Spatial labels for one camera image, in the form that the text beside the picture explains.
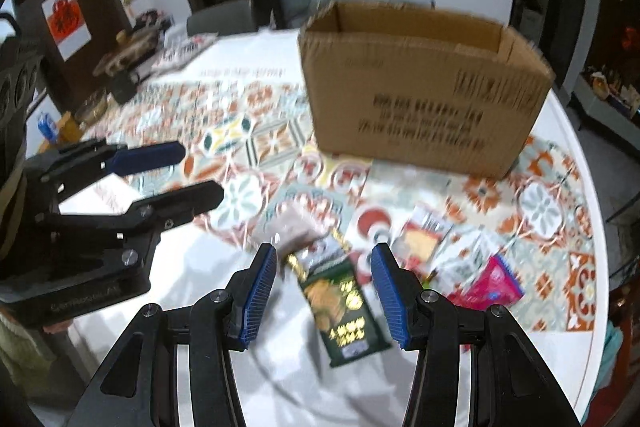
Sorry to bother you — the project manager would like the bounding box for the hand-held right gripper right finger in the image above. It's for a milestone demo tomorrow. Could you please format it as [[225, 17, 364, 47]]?
[[370, 243, 583, 427]]

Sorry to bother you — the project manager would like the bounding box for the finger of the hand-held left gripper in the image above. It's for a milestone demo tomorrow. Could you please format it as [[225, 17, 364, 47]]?
[[24, 141, 187, 212], [35, 179, 225, 280]]

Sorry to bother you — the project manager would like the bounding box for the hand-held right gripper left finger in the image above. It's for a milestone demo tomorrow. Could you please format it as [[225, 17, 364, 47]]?
[[75, 243, 278, 427]]

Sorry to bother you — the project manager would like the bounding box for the green snack packet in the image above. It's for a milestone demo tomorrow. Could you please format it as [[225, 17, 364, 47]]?
[[282, 229, 393, 369]]

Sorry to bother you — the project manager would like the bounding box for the yellow orange snack packet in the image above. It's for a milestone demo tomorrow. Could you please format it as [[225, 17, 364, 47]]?
[[395, 204, 453, 273]]

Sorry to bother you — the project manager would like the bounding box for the brown snack packet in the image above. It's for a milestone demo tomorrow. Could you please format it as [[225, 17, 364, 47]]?
[[252, 202, 326, 258]]

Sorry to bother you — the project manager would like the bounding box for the white snack packet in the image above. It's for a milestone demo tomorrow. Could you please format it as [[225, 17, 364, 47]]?
[[430, 232, 496, 298]]

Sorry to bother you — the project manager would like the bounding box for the pink snack packet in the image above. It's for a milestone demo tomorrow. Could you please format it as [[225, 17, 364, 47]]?
[[447, 254, 525, 313]]

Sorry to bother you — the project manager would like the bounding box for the brown cardboard box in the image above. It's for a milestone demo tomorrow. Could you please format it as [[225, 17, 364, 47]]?
[[297, 1, 556, 180]]

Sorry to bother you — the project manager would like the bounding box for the black mug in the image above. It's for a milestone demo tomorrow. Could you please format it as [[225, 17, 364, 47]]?
[[111, 71, 141, 104]]

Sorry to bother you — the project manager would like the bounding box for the glass bowl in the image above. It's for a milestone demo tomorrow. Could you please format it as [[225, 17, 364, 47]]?
[[75, 89, 108, 125]]

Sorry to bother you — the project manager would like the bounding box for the wooden block holder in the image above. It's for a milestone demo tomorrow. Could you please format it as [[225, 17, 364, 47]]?
[[57, 112, 83, 142]]

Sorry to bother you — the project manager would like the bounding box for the blue can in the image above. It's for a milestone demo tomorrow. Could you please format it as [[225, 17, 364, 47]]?
[[37, 112, 58, 142]]

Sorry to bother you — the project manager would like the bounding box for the printed tissue pack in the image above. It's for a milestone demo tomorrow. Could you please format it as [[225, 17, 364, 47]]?
[[152, 34, 218, 70]]

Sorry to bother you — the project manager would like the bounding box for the red and white door poster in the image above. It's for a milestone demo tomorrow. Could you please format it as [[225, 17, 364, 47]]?
[[41, 0, 92, 60]]

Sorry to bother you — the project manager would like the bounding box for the grey dining chair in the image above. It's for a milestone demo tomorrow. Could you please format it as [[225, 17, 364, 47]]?
[[186, 0, 258, 38]]

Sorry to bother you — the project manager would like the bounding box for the patterned tile-print tablecloth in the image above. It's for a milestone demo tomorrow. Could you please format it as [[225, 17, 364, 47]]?
[[30, 29, 601, 427]]

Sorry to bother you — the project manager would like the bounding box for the teal cloth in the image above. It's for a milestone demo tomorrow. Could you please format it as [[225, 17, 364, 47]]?
[[600, 322, 626, 388]]

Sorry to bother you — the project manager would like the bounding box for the white low sideboard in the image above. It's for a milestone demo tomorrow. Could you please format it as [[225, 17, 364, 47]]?
[[575, 67, 640, 132]]

